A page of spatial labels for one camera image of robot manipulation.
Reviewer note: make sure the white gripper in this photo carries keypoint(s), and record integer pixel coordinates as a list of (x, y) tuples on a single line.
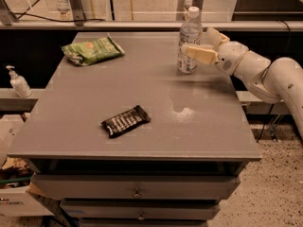
[(229, 58)]

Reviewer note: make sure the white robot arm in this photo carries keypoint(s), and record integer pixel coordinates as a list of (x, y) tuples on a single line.
[(270, 81)]

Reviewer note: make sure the white pump dispenser bottle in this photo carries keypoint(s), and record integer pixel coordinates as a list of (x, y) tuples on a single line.
[(18, 83)]

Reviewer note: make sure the black candy bar wrapper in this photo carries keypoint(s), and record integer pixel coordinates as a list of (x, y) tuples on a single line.
[(127, 121)]

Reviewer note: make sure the grey drawer cabinet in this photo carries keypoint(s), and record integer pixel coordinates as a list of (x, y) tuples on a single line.
[(132, 142)]

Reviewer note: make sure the green snack bag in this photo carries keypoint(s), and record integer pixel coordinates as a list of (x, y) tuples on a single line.
[(91, 52)]

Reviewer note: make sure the top grey drawer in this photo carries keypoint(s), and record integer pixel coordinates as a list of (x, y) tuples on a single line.
[(126, 187)]

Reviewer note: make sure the grey drawer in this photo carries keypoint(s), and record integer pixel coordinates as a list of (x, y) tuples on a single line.
[(142, 210), (126, 187)]

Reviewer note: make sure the middle grey drawer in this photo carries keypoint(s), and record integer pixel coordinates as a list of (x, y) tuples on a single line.
[(142, 210)]

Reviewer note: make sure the metal railing frame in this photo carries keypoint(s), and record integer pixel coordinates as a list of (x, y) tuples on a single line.
[(225, 15)]

